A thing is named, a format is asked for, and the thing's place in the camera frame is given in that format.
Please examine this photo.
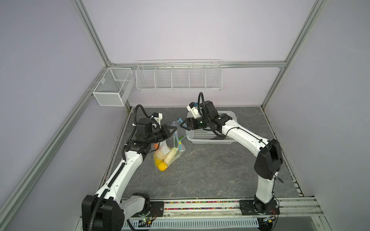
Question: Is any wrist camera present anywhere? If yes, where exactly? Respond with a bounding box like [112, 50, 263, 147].
[187, 102, 201, 118]
[151, 112, 163, 126]

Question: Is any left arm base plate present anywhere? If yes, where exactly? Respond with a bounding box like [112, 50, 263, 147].
[132, 201, 164, 218]

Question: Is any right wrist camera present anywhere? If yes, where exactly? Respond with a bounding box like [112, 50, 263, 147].
[187, 102, 201, 118]

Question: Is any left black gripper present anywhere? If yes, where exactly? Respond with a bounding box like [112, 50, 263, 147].
[147, 124, 177, 144]

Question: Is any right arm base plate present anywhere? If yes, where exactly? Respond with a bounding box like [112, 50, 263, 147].
[239, 199, 280, 216]

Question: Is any yellow lemon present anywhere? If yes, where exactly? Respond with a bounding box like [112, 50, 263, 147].
[158, 162, 168, 172]

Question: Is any white vent grille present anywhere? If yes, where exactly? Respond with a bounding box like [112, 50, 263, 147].
[130, 218, 260, 231]

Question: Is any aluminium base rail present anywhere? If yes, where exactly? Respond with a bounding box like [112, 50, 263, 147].
[150, 197, 324, 219]

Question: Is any white wire wall rack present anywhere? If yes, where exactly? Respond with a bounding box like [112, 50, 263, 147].
[136, 59, 223, 91]

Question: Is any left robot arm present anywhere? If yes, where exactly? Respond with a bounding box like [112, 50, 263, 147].
[82, 105, 177, 231]

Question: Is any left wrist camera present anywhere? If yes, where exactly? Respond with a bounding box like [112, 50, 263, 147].
[151, 112, 163, 126]

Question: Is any clear zip top bag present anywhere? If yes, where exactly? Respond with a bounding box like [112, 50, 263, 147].
[153, 118, 187, 168]

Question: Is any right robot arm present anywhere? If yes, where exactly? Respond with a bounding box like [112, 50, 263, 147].
[180, 92, 283, 215]

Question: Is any white plastic basket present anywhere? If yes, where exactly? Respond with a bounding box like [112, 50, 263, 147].
[186, 110, 240, 145]

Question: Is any white radish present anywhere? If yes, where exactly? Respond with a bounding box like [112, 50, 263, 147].
[163, 147, 177, 166]

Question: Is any white mesh wall box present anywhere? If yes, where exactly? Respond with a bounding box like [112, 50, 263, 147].
[93, 67, 135, 107]

